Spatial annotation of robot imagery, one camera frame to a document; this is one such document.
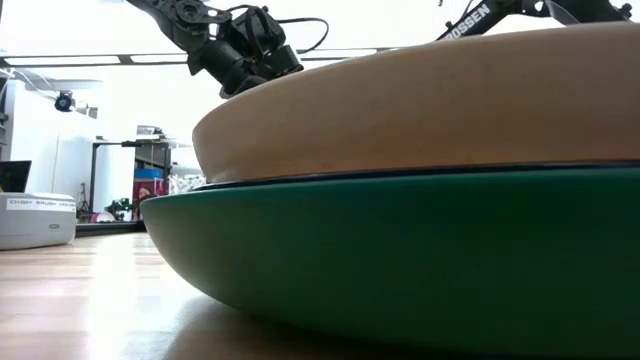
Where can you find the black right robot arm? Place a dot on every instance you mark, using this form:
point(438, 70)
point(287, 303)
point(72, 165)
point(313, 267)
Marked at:
point(467, 24)

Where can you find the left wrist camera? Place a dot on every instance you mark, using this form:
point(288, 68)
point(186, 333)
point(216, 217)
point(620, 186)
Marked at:
point(260, 30)

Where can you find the white printed cloth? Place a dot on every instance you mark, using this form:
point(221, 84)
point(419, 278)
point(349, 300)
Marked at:
point(187, 185)

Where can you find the blue storage bin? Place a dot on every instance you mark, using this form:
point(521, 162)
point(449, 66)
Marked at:
point(149, 174)

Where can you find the cream plate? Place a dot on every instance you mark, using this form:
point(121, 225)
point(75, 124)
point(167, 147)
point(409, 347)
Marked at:
point(425, 110)

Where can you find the black metal shelf frame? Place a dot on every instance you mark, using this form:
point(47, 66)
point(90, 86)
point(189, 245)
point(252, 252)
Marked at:
point(130, 144)

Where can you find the large green plate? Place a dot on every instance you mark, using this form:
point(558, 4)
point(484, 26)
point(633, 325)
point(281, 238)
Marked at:
point(400, 260)

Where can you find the person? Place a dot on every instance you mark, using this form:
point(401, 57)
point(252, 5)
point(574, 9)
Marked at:
point(144, 195)

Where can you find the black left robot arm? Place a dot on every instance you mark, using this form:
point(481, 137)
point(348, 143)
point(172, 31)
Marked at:
point(170, 17)

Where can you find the white dish brush holder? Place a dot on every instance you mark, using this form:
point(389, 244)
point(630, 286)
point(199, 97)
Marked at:
point(35, 225)

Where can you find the black table frame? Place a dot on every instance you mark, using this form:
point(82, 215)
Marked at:
point(110, 229)

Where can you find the black ceiling camera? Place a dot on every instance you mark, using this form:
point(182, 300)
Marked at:
point(63, 102)

